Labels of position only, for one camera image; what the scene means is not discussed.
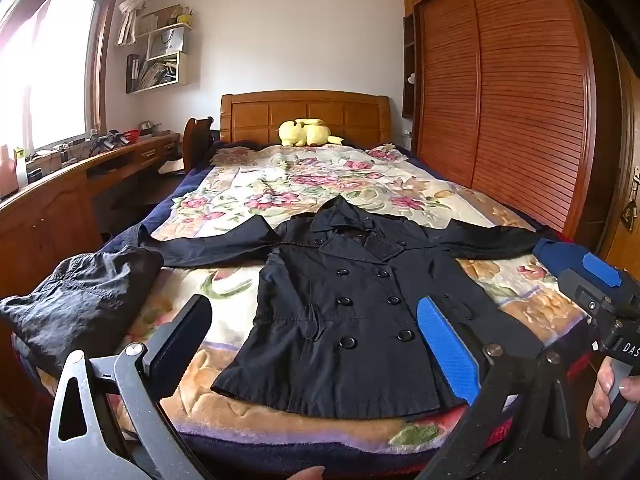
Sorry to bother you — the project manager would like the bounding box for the yellow plush toy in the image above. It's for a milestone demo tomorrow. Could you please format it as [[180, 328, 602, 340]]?
[[277, 118, 345, 148]]

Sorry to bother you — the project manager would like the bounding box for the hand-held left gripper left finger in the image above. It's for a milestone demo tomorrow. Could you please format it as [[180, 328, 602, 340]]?
[[46, 294, 216, 480]]

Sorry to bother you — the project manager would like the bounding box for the floral blanket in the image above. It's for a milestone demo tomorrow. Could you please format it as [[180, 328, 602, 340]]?
[[12, 141, 593, 453]]

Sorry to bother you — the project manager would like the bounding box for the wooden bed headboard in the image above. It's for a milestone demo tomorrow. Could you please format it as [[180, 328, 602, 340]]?
[[220, 90, 393, 153]]

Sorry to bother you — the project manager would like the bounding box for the tied white curtain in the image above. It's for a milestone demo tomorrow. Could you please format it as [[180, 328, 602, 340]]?
[[116, 0, 162, 47]]

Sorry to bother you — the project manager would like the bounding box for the white paper bag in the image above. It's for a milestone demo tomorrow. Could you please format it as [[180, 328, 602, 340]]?
[[150, 27, 187, 57]]

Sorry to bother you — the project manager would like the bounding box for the wooden slatted wardrobe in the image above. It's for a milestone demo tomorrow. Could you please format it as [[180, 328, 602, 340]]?
[[401, 0, 618, 251]]

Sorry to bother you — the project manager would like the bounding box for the wooden chair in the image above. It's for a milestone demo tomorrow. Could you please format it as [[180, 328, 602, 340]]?
[[182, 116, 217, 173]]

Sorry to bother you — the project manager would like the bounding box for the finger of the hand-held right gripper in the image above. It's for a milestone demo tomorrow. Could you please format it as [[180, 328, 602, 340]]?
[[531, 239, 587, 282], [556, 252, 622, 311]]

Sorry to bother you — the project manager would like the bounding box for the window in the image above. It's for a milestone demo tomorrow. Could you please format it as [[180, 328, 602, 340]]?
[[0, 0, 123, 156]]

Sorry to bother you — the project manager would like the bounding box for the white wall shelf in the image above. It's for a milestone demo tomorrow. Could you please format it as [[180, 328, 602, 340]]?
[[126, 5, 194, 94]]

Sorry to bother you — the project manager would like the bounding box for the wooden desk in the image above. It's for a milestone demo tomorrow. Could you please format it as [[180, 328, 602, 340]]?
[[0, 132, 182, 306]]

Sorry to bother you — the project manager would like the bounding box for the person's right hand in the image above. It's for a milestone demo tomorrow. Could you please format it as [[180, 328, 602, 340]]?
[[585, 359, 640, 429]]

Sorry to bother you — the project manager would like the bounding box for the person's left hand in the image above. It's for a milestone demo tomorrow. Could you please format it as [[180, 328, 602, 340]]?
[[286, 465, 327, 480]]

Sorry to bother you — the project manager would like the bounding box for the dark grey folded garment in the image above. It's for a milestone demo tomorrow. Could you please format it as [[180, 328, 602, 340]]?
[[0, 246, 165, 378]]

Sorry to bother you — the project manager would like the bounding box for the black double-breasted coat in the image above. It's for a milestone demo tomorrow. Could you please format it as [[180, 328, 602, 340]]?
[[139, 196, 556, 418]]

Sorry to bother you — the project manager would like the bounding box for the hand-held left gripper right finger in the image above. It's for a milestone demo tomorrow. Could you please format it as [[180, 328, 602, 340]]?
[[416, 296, 573, 480]]

